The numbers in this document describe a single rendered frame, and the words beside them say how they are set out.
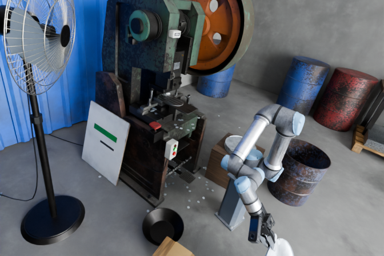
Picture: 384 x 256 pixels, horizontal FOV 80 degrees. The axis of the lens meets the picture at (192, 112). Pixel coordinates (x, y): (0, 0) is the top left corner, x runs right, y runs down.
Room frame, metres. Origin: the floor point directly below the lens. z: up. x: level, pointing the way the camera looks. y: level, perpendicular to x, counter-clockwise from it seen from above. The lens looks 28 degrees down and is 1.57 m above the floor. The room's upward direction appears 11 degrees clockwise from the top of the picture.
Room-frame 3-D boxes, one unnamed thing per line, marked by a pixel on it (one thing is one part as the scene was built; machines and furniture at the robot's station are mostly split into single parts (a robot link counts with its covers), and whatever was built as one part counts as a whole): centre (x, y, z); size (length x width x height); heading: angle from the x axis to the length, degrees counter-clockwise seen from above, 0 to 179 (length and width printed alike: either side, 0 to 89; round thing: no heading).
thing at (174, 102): (1.57, 0.10, 0.72); 0.25 x 0.14 x 0.14; 59
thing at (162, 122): (1.67, 0.25, 0.68); 0.45 x 0.30 x 0.06; 149
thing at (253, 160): (1.27, -0.47, 0.62); 0.13 x 0.12 x 0.14; 57
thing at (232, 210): (1.28, -0.47, 0.23); 0.19 x 0.19 x 0.45; 47
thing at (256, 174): (0.89, -0.35, 0.80); 0.11 x 0.11 x 0.08; 57
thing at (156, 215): (1.04, 0.05, 0.04); 0.30 x 0.30 x 0.07
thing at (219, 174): (1.76, -0.50, 0.18); 0.40 x 0.38 x 0.35; 63
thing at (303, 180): (1.71, -1.07, 0.24); 0.42 x 0.42 x 0.48
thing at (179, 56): (1.64, 0.21, 1.04); 0.17 x 0.15 x 0.30; 59
